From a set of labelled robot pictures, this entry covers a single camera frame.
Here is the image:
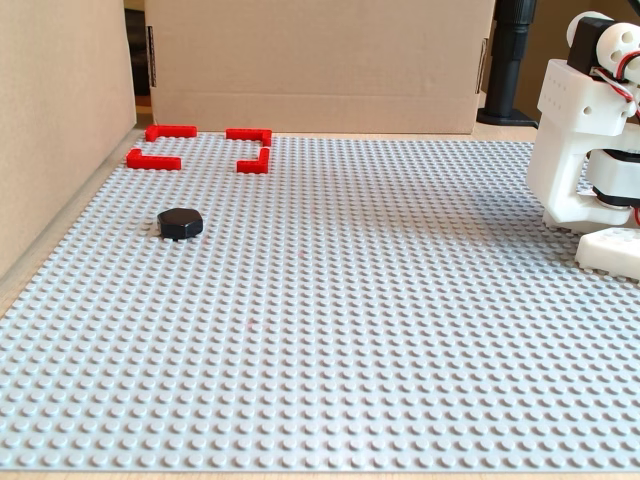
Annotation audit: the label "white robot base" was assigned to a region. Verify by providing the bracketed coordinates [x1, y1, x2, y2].
[573, 226, 640, 282]

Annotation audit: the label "black metal stand pole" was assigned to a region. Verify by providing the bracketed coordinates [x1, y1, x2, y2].
[476, 0, 540, 126]

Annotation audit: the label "plain brown cardboard panel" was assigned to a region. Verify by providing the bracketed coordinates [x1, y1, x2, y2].
[0, 0, 139, 281]

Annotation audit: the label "grey Lego baseplate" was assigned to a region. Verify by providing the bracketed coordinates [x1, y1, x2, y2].
[0, 132, 640, 474]

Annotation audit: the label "black hexagonal Lego piece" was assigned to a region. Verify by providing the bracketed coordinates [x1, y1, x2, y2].
[156, 207, 205, 243]

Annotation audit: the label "red white black servo wires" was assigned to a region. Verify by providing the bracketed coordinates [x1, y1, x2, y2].
[591, 49, 640, 124]

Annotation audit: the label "red L-shaped Lego beam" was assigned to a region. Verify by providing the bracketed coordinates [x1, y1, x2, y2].
[145, 124, 199, 143]
[225, 128, 273, 147]
[236, 147, 272, 175]
[125, 148, 183, 172]

